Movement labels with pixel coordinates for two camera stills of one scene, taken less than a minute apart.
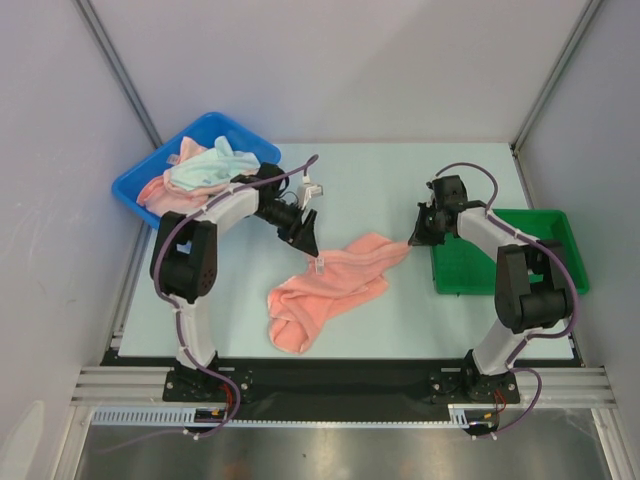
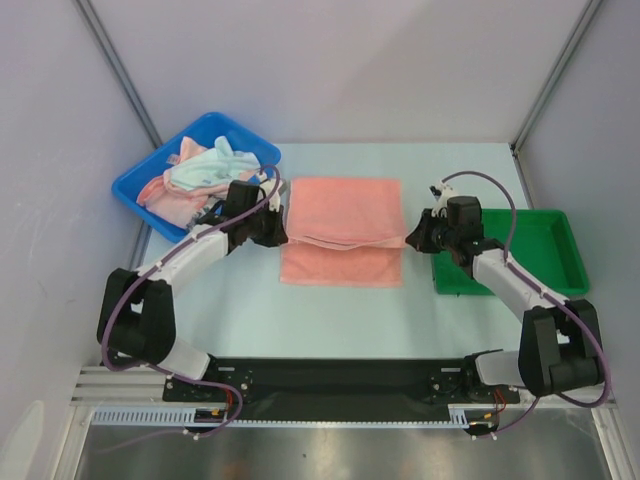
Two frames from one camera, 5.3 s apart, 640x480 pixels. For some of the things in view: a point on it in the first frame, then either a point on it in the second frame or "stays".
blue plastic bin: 204,133 stays
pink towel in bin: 163,196 stays
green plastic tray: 460,268 stays
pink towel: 336,279 → 344,232
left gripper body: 284,218 → 263,226
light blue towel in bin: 213,168 stays
